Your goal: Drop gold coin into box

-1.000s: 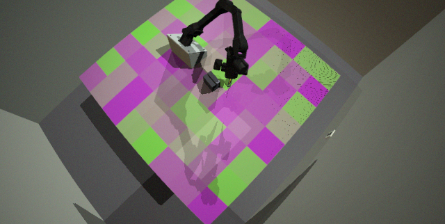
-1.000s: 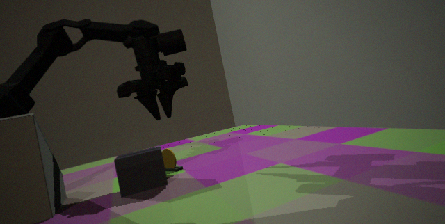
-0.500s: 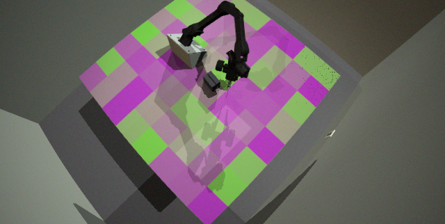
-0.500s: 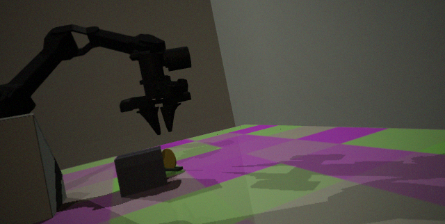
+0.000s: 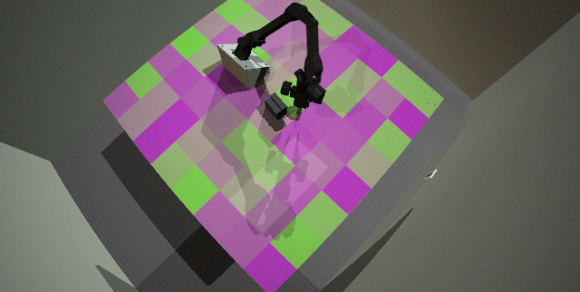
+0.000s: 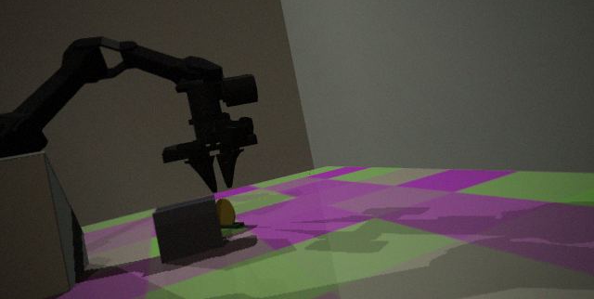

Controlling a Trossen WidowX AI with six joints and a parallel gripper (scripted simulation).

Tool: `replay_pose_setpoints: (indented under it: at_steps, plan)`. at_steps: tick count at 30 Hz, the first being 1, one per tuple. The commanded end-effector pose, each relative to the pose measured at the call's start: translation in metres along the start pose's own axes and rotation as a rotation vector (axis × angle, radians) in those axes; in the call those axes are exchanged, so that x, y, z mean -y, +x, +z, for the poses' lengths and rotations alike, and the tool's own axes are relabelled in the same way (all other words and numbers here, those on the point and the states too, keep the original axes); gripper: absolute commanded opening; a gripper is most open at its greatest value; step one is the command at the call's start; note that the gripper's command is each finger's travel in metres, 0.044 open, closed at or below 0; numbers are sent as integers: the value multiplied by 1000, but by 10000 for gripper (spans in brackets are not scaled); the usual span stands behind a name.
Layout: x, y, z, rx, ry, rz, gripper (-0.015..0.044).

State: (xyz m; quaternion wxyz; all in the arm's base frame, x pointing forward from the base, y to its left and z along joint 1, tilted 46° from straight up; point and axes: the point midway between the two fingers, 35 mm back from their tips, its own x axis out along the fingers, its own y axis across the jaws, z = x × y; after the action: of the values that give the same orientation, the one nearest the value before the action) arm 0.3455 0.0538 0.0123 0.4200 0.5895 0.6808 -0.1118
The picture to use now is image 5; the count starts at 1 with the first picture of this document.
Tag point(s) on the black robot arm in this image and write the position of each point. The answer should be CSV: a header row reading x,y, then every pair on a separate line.
x,y
312,65

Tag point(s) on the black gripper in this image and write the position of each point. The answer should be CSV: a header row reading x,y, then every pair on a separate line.
x,y
286,88

